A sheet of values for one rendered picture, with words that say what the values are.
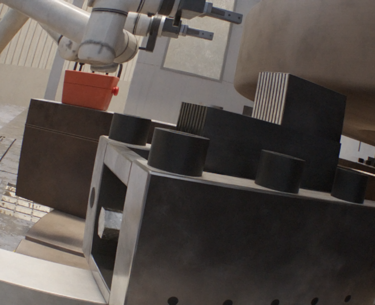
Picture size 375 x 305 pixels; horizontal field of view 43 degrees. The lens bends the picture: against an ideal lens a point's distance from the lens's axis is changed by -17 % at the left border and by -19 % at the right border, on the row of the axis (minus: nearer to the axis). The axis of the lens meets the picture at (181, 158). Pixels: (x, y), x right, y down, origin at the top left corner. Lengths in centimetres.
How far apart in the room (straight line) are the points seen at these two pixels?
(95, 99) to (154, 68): 313
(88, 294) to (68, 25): 75
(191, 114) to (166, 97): 421
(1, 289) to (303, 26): 81
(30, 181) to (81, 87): 39
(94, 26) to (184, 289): 65
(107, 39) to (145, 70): 386
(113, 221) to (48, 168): 112
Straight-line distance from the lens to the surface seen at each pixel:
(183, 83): 503
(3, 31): 207
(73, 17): 130
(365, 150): 579
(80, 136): 187
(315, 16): 107
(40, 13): 135
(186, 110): 81
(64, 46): 149
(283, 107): 78
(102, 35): 111
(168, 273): 63
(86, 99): 188
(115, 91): 190
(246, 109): 289
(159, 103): 499
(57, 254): 140
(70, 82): 189
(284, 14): 123
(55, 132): 190
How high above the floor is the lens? 75
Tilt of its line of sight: 5 degrees down
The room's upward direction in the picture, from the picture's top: 12 degrees clockwise
